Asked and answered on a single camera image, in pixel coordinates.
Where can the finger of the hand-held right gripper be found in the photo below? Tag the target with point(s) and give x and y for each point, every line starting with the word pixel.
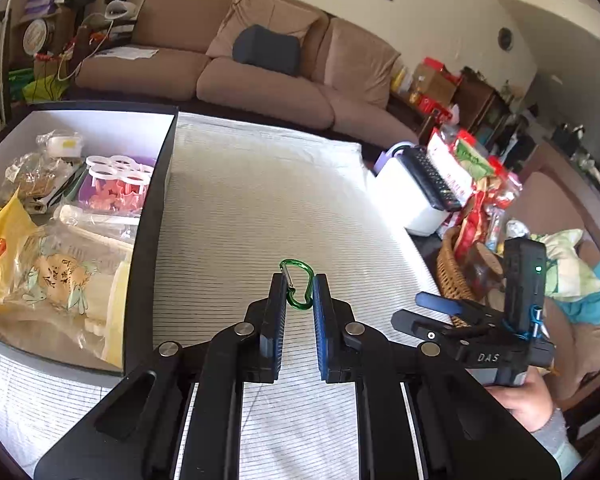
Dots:
pixel 437 301
pixel 417 325

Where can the white plastic appliance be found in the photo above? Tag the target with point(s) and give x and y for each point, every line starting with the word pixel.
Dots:
pixel 405 195

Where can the floral clear bag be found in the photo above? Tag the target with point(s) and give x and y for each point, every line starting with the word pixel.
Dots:
pixel 65 270

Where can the round tin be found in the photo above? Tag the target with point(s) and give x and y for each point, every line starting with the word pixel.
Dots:
pixel 38 36

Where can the green and white cloth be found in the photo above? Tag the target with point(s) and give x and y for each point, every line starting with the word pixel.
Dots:
pixel 575 265

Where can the cream chopstick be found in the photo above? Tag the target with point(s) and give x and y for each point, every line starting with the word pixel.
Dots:
pixel 107 242

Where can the tan sofa cushion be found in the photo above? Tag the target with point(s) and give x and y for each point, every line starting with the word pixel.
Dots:
pixel 265 15

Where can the black storage box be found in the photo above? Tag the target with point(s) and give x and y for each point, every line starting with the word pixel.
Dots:
pixel 152 240

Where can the brown armchair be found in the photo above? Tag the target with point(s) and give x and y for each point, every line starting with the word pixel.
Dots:
pixel 550 205

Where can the brown sofa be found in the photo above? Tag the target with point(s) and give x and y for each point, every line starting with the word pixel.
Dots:
pixel 260 80

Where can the wicker basket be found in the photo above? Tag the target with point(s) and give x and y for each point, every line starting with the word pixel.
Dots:
pixel 450 270

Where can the white striped table cloth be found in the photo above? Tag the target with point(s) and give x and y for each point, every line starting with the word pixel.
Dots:
pixel 260 200

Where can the navy lumbar pillow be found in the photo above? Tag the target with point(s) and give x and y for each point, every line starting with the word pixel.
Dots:
pixel 267 50

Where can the black remote control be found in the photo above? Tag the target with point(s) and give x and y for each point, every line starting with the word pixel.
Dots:
pixel 435 180

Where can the teal cloth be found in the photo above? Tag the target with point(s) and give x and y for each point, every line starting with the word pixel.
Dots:
pixel 597 295

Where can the white desk lamp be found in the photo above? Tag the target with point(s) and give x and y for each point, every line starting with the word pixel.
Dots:
pixel 121 10

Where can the purple tray with pink shapes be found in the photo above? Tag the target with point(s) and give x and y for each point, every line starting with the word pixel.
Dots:
pixel 115 197

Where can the cardboard box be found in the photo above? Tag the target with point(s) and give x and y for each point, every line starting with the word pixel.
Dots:
pixel 435 82

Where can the red and white snack bag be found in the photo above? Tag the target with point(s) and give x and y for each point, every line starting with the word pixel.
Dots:
pixel 450 165

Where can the green carabiner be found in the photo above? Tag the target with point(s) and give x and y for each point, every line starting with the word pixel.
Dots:
pixel 300 285

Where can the green snack bag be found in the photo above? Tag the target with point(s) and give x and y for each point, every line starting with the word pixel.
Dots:
pixel 475 160

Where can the round wall fixture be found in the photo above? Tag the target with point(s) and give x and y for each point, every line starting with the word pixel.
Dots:
pixel 505 39

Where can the person's right hand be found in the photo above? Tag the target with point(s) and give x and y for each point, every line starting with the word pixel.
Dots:
pixel 525 405

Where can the white paper sheet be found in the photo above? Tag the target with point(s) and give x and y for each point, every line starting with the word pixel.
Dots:
pixel 122 52

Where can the red patterned packaging bag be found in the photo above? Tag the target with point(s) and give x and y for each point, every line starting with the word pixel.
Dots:
pixel 480 220

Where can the yellow plastic bag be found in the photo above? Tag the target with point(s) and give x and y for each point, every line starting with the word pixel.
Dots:
pixel 5 255

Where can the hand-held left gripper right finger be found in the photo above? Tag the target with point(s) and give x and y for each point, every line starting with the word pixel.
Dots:
pixel 321 330

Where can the brown round jar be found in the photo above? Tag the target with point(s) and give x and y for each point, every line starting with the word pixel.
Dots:
pixel 485 270

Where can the dark wooden cabinet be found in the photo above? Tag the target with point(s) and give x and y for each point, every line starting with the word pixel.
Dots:
pixel 482 102

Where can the purple container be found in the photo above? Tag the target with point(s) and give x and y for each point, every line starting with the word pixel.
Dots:
pixel 392 152

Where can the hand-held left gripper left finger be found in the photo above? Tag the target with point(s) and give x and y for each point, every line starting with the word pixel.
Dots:
pixel 281 330

